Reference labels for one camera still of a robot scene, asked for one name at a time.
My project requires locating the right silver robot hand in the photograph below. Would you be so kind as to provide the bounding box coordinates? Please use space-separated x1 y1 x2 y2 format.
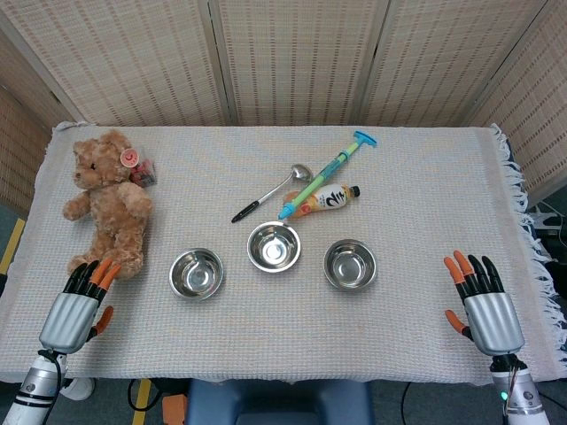
443 250 526 357

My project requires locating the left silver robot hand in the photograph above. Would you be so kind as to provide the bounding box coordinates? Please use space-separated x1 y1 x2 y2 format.
38 258 122 355

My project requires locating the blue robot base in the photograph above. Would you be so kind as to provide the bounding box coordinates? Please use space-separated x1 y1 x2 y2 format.
184 379 376 425

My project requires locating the small metal bowl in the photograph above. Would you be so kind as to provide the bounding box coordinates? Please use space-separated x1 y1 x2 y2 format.
168 247 225 302
322 239 377 291

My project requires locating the large metal bowl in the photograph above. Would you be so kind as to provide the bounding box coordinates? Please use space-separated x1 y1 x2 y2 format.
246 220 302 274

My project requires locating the brown teddy bear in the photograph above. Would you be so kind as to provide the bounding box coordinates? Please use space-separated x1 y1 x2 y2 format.
61 130 154 281

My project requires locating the orange block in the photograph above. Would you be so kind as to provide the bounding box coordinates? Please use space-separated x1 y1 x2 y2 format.
161 393 187 425

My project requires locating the orange drink bottle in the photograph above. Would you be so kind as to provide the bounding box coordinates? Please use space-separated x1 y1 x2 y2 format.
283 183 361 220

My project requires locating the white woven tablecloth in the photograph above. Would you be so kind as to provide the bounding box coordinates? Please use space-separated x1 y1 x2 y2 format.
0 121 567 385

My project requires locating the green blue toy syringe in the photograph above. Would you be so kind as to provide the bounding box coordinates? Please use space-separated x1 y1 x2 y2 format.
277 130 379 221

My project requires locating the beige folding screen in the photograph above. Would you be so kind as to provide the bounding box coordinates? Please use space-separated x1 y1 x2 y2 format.
0 0 567 213

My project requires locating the black cable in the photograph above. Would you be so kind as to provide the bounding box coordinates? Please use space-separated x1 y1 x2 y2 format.
127 378 154 413

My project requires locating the metal ladle black handle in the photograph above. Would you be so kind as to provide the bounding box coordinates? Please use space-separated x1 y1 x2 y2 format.
230 164 314 224

